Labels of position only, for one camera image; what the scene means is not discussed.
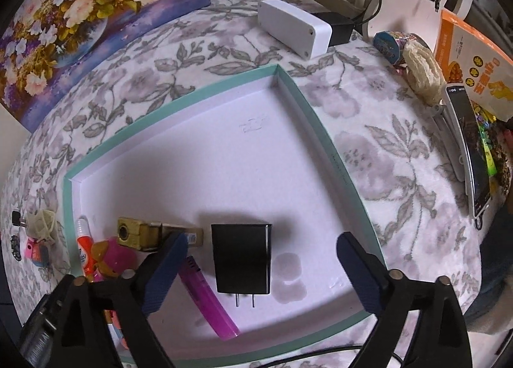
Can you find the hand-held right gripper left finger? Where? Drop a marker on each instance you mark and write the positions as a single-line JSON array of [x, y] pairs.
[[164, 272]]

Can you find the cream plastic hair clip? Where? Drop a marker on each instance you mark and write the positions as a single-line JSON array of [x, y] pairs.
[[42, 225]]

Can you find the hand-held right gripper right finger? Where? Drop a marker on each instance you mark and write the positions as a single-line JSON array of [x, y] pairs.
[[360, 272]]

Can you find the gold patterned lighter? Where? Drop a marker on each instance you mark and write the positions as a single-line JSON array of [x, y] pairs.
[[132, 231]]

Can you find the smartphone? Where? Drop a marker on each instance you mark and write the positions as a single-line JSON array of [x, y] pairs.
[[473, 151]]

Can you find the purple lighter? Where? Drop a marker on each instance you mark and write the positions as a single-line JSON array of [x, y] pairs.
[[212, 304]]

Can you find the orange pink plastic case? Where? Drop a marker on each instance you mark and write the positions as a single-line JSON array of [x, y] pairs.
[[116, 328]]

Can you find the white red small tube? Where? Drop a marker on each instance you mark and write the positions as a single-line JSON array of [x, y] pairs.
[[85, 251]]

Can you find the green colourful packet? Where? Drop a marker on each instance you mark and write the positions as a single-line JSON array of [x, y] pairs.
[[489, 143]]

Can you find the blue round tin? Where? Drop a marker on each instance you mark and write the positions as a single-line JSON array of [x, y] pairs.
[[386, 45]]

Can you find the white rectangular power bank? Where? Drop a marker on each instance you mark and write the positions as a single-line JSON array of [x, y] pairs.
[[288, 23]]

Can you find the flower painting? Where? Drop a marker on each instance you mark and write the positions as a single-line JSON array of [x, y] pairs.
[[80, 11]]

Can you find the dark blue cloth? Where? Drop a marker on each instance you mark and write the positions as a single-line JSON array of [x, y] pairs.
[[495, 272]]

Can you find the pink toy dog figure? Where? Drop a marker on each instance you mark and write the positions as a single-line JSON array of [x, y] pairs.
[[116, 258]]

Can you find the orange blue utility knife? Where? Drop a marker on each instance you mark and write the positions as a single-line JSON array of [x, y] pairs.
[[42, 258]]

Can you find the cream mesh bundle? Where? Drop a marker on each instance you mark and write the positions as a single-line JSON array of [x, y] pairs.
[[425, 71]]

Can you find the black power adapter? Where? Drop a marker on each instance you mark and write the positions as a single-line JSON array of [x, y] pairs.
[[338, 27]]

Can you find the black toy car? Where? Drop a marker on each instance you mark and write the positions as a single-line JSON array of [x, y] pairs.
[[16, 247]]

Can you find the teal cardboard box lid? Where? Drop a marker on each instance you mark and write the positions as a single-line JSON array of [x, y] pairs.
[[200, 151]]

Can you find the black plug charger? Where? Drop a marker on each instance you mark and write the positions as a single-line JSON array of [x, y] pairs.
[[241, 260]]

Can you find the pink flash drive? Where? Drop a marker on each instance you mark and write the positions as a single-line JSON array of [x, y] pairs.
[[30, 250]]

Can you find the orange book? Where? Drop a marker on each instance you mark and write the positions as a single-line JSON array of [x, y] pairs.
[[469, 51]]

